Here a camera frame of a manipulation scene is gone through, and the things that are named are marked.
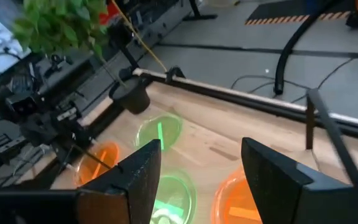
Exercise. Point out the black orange hazard striped mat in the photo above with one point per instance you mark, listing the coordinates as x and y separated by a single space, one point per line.
284 14

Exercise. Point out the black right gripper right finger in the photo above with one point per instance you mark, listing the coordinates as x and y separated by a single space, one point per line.
275 186

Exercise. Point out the translucent orange plastic plate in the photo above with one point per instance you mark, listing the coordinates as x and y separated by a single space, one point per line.
87 169
232 199

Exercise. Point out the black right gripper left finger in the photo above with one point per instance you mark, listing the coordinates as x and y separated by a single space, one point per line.
129 174

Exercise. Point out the black aluminium table frame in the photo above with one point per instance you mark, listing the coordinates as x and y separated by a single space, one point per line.
259 108

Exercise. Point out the translucent green plastic plate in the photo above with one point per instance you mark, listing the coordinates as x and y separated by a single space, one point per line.
176 193
169 129

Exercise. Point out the green leafy plant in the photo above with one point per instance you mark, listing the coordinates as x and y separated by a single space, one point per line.
57 28

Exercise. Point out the black clamp tool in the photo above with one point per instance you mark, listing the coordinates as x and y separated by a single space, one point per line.
56 63

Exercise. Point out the black plant pot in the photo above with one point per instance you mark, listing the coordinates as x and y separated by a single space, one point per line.
132 98

